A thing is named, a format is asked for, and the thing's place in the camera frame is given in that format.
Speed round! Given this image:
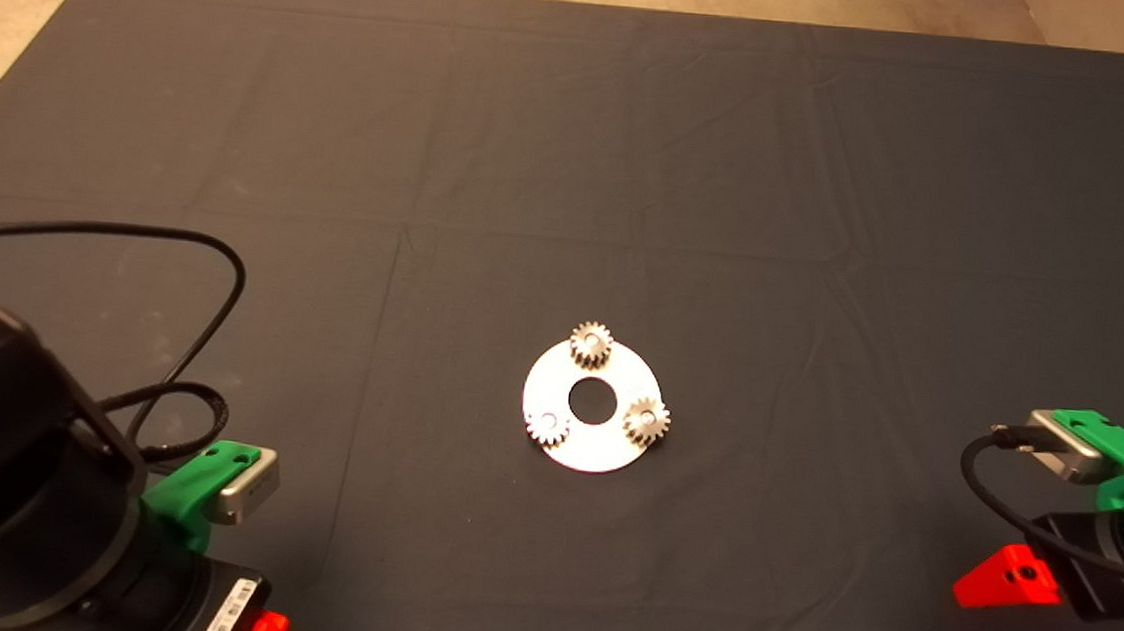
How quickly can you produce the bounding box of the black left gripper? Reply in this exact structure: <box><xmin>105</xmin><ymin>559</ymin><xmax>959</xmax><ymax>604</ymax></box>
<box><xmin>166</xmin><ymin>557</ymin><xmax>306</xmax><ymax>631</ymax></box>

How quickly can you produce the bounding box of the small steel planetary gear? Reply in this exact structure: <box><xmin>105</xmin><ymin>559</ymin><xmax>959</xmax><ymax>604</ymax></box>
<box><xmin>567</xmin><ymin>318</ymin><xmax>618</xmax><ymax>372</ymax></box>
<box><xmin>523</xmin><ymin>407</ymin><xmax>574</xmax><ymax>451</ymax></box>
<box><xmin>620</xmin><ymin>394</ymin><xmax>675</xmax><ymax>450</ymax></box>

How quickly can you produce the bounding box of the round metal carrier plate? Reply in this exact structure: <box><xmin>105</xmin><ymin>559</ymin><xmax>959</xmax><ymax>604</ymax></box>
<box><xmin>516</xmin><ymin>330</ymin><xmax>670</xmax><ymax>481</ymax></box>

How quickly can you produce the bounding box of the dark grey table cloth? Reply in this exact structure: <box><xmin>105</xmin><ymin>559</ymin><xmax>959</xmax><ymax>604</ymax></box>
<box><xmin>0</xmin><ymin>0</ymin><xmax>1124</xmax><ymax>631</ymax></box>

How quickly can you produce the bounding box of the black right camera cable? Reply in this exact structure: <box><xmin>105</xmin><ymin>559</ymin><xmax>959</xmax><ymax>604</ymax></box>
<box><xmin>950</xmin><ymin>419</ymin><xmax>1124</xmax><ymax>593</ymax></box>

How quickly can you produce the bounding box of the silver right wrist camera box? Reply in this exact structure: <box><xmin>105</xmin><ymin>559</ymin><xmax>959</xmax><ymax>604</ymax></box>
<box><xmin>1018</xmin><ymin>407</ymin><xmax>1109</xmax><ymax>488</ymax></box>

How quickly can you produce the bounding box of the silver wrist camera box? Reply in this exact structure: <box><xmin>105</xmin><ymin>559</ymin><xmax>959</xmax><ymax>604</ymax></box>
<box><xmin>1018</xmin><ymin>407</ymin><xmax>1109</xmax><ymax>488</ymax></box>
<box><xmin>208</xmin><ymin>443</ymin><xmax>285</xmax><ymax>531</ymax></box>

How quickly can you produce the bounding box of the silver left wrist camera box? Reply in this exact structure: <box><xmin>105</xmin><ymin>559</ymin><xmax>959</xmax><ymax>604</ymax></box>
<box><xmin>208</xmin><ymin>443</ymin><xmax>285</xmax><ymax>531</ymax></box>

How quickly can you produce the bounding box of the green left camera mount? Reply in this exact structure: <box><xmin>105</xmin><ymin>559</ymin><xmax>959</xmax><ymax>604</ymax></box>
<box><xmin>138</xmin><ymin>433</ymin><xmax>263</xmax><ymax>559</ymax></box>

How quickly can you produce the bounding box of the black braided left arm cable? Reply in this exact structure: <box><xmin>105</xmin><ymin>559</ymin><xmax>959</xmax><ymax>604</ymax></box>
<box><xmin>107</xmin><ymin>376</ymin><xmax>235</xmax><ymax>472</ymax></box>

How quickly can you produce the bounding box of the thin black left camera cable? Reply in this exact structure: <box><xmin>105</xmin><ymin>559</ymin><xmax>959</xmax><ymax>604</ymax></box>
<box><xmin>0</xmin><ymin>213</ymin><xmax>251</xmax><ymax>431</ymax></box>

